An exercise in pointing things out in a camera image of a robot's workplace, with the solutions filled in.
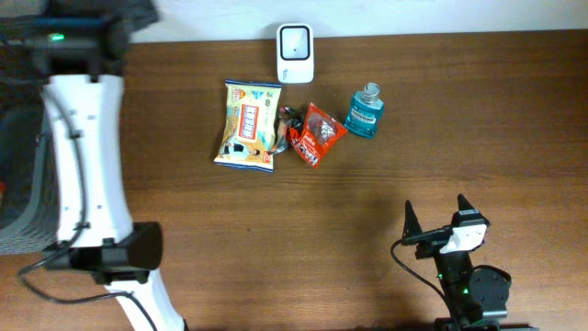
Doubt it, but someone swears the blue mouthwash bottle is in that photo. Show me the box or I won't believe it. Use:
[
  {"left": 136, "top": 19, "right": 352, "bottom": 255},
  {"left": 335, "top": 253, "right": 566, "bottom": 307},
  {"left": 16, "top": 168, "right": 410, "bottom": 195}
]
[{"left": 344, "top": 82, "right": 384, "bottom": 139}]

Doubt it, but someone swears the red snack packet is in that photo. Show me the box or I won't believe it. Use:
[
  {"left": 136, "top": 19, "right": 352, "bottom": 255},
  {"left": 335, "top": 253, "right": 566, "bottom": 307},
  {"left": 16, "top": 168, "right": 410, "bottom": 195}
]
[{"left": 288, "top": 103, "right": 348, "bottom": 168}]

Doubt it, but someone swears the dark crinkled wrapper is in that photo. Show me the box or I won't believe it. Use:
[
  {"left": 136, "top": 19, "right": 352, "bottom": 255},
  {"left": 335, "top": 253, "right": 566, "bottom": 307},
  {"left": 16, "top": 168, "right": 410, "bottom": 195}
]
[{"left": 269, "top": 107, "right": 305, "bottom": 154}]

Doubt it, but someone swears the yellow snack bag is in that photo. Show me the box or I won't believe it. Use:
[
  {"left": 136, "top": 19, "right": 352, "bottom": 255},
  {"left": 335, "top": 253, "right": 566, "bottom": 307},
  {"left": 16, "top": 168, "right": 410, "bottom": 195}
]
[{"left": 214, "top": 79, "right": 282, "bottom": 173}]

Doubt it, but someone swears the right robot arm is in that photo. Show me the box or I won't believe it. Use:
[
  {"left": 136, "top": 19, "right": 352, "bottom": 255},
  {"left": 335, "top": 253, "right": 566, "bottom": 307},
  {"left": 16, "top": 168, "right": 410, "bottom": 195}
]
[{"left": 390, "top": 194, "right": 533, "bottom": 331}]

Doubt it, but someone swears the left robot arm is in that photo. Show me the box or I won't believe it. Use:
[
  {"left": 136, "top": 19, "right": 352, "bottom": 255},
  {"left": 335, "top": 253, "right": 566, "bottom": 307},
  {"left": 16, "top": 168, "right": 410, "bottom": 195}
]
[{"left": 1, "top": 11, "right": 187, "bottom": 330}]

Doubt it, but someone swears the white barcode scanner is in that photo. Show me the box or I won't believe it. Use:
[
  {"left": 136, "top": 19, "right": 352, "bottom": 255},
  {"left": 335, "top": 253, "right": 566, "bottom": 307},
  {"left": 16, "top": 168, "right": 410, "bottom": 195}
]
[{"left": 276, "top": 23, "right": 314, "bottom": 84}]

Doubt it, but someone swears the grey plastic basket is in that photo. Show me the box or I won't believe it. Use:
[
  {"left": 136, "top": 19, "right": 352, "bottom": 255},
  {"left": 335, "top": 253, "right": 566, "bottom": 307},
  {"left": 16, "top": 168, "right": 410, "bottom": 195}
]
[{"left": 0, "top": 0, "right": 160, "bottom": 257}]

